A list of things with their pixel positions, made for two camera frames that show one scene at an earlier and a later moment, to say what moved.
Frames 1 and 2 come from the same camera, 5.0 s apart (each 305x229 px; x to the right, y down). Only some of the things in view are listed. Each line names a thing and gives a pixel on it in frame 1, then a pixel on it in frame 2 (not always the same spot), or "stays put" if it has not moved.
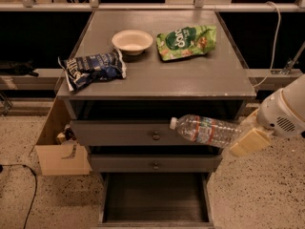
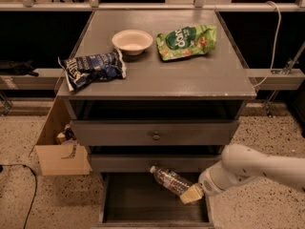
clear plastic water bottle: [205, 129] → [170, 180]
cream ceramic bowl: [132, 42] stays put
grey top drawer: [130, 133] stays put
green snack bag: [186, 41] stays put
